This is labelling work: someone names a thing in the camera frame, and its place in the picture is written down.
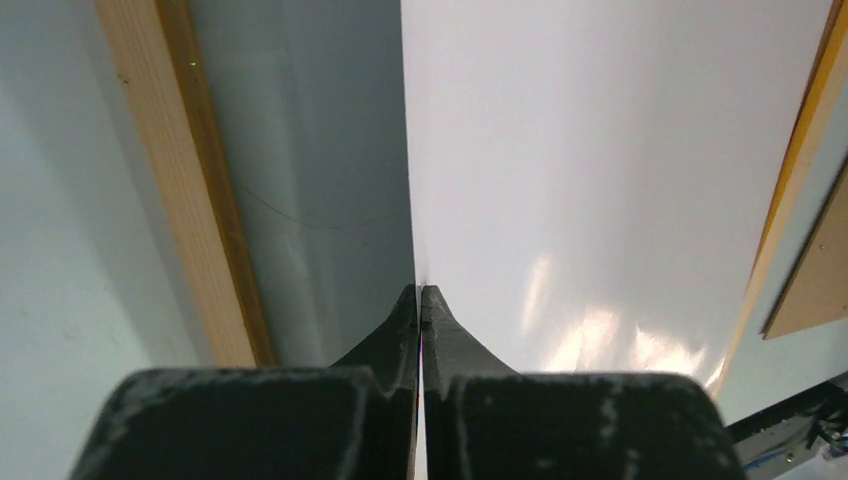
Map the clear acrylic sheet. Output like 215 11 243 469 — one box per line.
190 1 414 367

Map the brown backing board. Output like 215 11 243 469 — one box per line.
762 166 847 340

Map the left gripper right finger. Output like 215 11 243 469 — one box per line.
421 286 745 479

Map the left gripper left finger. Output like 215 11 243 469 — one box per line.
71 285 419 479

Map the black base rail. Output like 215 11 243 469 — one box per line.
728 373 847 479

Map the landscape photo print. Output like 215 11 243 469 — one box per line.
400 0 833 480

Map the orange wooden picture frame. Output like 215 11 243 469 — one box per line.
92 0 848 399

